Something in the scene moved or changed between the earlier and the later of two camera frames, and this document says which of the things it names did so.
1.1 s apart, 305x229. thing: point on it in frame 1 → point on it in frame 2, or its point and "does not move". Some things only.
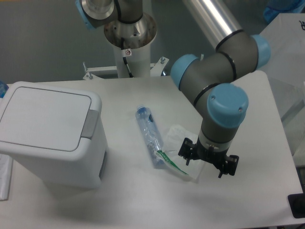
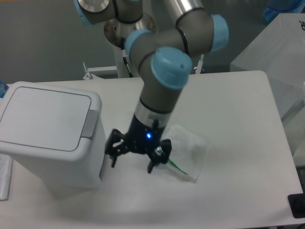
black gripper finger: [186, 150] → [116, 144]
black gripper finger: [229, 166] → [160, 154]
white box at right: [285, 69] does not move
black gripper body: [218, 159] → [143, 135]
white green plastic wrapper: [172, 139] does not move
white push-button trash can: [57, 133] does not move
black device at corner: [297, 203] does not move
